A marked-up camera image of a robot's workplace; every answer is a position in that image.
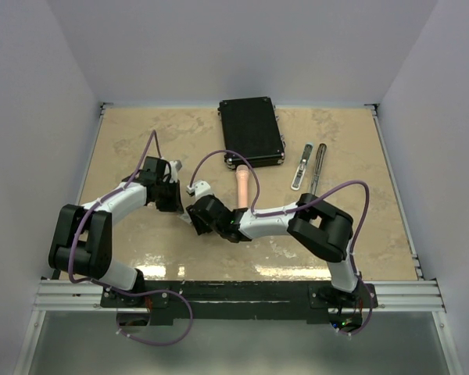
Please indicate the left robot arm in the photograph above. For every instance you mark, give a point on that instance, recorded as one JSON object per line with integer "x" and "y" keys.
{"x": 82, "y": 243}

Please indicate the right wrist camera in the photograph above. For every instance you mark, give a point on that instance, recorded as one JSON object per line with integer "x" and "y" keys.
{"x": 199, "y": 189}

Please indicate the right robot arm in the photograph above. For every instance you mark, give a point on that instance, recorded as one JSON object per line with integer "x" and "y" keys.
{"x": 323, "y": 229}

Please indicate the black base bar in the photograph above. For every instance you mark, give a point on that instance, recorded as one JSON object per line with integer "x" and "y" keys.
{"x": 314, "y": 302}

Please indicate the grey stapler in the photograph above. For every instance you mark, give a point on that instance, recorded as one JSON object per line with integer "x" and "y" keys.
{"x": 318, "y": 166}

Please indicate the small white card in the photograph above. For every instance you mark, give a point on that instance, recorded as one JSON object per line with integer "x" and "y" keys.
{"x": 186, "y": 218}

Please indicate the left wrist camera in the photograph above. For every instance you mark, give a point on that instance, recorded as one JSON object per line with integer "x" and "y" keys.
{"x": 172, "y": 171}

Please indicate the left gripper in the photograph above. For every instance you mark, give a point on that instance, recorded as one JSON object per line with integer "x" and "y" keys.
{"x": 176, "y": 205}

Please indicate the black hard case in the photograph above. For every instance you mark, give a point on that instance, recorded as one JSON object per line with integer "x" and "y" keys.
{"x": 251, "y": 132}

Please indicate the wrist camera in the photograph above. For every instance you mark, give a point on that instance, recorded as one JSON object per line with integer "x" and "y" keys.
{"x": 172, "y": 171}
{"x": 199, "y": 189}

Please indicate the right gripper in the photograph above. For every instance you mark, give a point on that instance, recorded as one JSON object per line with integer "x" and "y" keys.
{"x": 200, "y": 226}

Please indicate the light blue stapler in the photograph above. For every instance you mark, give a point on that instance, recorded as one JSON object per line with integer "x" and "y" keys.
{"x": 301, "y": 169}

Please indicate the pink toy microphone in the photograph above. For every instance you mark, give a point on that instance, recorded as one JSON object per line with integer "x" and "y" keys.
{"x": 242, "y": 178}

